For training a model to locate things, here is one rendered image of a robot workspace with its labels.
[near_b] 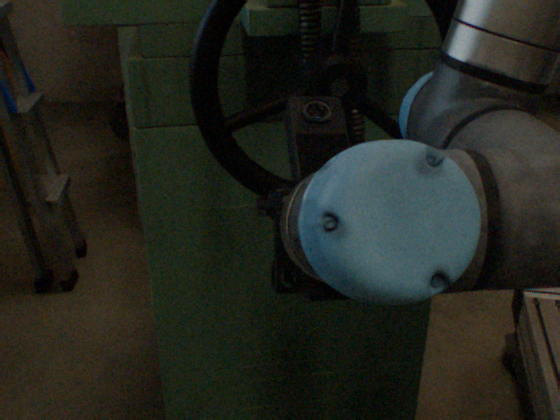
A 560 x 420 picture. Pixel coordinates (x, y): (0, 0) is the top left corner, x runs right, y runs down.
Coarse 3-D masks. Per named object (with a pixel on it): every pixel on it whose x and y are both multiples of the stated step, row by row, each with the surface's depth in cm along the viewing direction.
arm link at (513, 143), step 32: (480, 128) 37; (512, 128) 35; (544, 128) 35; (480, 160) 31; (512, 160) 31; (544, 160) 31; (512, 192) 29; (544, 192) 30; (512, 224) 29; (544, 224) 29; (512, 256) 30; (544, 256) 30; (480, 288) 31; (512, 288) 32
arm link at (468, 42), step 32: (480, 0) 39; (512, 0) 37; (544, 0) 37; (448, 32) 42; (480, 32) 39; (512, 32) 38; (544, 32) 38; (448, 64) 41; (480, 64) 39; (512, 64) 39; (544, 64) 39; (416, 96) 46; (448, 96) 41; (480, 96) 40; (512, 96) 39; (416, 128) 44; (448, 128) 40
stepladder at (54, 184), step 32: (0, 0) 156; (0, 32) 156; (0, 64) 148; (0, 96) 147; (32, 96) 164; (0, 128) 154; (0, 160) 155; (32, 160) 159; (32, 192) 159; (64, 192) 171; (32, 224) 167; (32, 256) 168; (64, 256) 171; (64, 288) 172
